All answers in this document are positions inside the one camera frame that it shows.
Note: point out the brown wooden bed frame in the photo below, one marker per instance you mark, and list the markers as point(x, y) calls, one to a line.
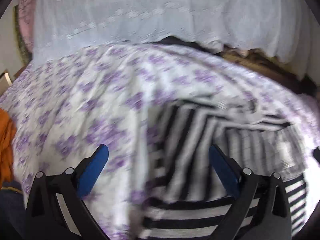
point(256, 61)

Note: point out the purple floral bed sheet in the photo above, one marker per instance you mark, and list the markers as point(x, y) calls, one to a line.
point(114, 95)

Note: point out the white lace bed cover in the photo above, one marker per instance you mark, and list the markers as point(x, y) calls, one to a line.
point(279, 28)

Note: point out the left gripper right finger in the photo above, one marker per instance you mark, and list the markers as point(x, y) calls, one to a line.
point(272, 219)

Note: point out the orange cloth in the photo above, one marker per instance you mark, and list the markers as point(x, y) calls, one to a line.
point(7, 134)

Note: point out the black white striped knit sweater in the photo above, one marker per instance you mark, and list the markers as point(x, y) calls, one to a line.
point(188, 200)

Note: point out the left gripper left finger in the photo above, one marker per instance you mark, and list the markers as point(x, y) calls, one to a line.
point(55, 208)

